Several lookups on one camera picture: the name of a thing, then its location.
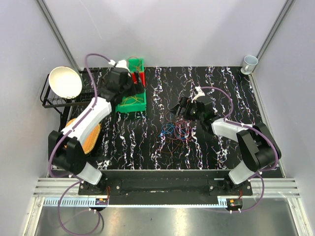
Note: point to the white mug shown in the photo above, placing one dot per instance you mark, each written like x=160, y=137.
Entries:
x=249, y=64

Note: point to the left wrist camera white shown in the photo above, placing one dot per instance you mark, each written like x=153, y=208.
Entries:
x=119, y=64

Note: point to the black wire dish rack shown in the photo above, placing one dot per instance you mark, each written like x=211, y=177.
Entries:
x=69, y=108

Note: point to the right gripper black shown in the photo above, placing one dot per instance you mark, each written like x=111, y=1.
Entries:
x=185, y=102

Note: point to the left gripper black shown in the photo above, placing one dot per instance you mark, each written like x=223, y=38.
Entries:
x=138, y=88

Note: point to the near green storage bin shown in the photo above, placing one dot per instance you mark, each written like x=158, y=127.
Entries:
x=135, y=103

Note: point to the far green storage bin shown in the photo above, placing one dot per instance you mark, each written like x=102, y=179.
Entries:
x=135, y=64

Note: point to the green storage bin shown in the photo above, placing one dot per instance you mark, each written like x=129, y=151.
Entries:
x=135, y=103
x=135, y=64

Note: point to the red storage bin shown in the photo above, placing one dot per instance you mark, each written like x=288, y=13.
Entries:
x=141, y=77

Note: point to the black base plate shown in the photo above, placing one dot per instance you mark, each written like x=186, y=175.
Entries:
x=165, y=188

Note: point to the orange woven basket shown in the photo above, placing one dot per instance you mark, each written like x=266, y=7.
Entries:
x=92, y=137

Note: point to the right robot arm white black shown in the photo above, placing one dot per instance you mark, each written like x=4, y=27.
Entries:
x=258, y=149

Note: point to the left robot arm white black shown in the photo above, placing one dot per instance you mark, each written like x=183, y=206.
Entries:
x=66, y=147

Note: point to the white bowl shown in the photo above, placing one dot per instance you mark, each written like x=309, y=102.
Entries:
x=65, y=82

